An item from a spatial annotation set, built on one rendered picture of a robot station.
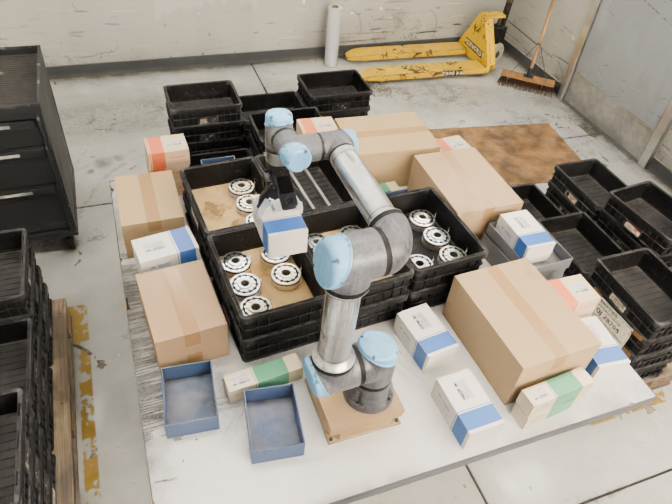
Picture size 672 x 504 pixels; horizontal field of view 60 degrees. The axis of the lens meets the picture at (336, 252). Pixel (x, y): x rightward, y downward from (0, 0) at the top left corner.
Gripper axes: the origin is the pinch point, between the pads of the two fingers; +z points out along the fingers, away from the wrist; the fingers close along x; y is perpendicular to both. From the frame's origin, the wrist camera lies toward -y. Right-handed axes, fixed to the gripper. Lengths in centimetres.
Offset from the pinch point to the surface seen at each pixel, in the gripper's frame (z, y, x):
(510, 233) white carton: 24, -3, -90
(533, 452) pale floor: 111, -51, -101
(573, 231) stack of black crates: 73, 36, -170
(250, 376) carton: 35.0, -29.6, 17.0
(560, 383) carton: 29, -63, -72
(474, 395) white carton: 32, -57, -45
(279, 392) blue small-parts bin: 38, -36, 10
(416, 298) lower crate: 33, -16, -46
